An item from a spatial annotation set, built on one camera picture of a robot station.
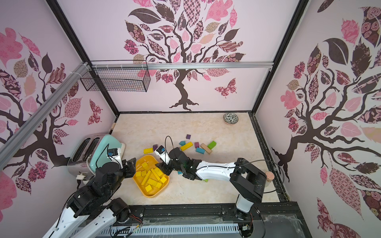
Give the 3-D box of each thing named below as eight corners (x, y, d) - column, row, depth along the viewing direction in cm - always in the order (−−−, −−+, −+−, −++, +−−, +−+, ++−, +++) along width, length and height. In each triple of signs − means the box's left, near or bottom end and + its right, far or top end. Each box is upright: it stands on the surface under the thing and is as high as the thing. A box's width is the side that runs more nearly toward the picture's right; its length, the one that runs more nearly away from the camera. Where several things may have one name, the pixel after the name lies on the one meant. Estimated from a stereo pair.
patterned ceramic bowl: (224, 125, 114) (225, 121, 110) (222, 116, 120) (223, 112, 117) (238, 125, 114) (239, 121, 110) (236, 116, 120) (237, 112, 117)
